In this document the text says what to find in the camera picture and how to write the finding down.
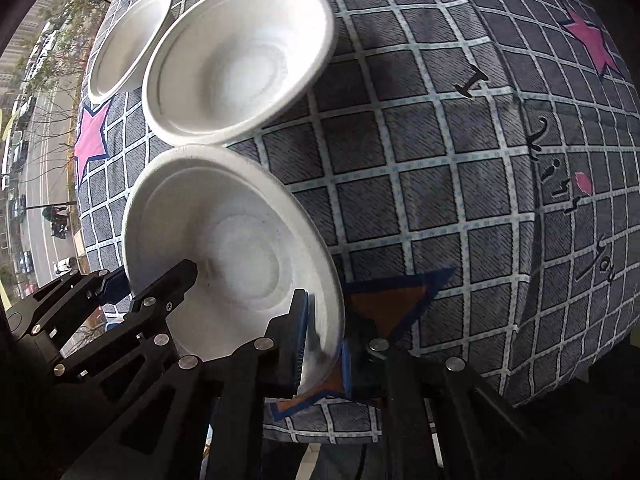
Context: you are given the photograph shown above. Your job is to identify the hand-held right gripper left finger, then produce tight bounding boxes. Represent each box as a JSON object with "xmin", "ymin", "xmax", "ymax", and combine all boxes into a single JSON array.
[{"xmin": 62, "ymin": 289, "xmax": 314, "ymax": 480}]

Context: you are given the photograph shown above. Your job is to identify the grey checked star-print blanket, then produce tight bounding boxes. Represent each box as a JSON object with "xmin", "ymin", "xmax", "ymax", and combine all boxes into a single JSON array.
[{"xmin": 74, "ymin": 0, "xmax": 640, "ymax": 444}]

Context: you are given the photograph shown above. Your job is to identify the glass window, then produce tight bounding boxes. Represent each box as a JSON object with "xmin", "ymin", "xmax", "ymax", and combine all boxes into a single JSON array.
[{"xmin": 0, "ymin": 0, "xmax": 121, "ymax": 311}]

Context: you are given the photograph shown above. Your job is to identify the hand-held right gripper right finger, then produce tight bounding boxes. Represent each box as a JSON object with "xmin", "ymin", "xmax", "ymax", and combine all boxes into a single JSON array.
[{"xmin": 340, "ymin": 336, "xmax": 601, "ymax": 480}]

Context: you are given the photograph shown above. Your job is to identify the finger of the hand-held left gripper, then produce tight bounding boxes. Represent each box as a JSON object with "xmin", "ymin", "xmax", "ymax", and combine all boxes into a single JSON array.
[
  {"xmin": 51, "ymin": 259, "xmax": 200, "ymax": 392},
  {"xmin": 21, "ymin": 265, "xmax": 132, "ymax": 357}
]

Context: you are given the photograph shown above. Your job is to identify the white paper bowl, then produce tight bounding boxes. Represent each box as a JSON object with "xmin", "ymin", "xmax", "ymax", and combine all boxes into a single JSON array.
[
  {"xmin": 121, "ymin": 144, "xmax": 346, "ymax": 397},
  {"xmin": 141, "ymin": 0, "xmax": 337, "ymax": 147},
  {"xmin": 88, "ymin": 0, "xmax": 173, "ymax": 101}
]

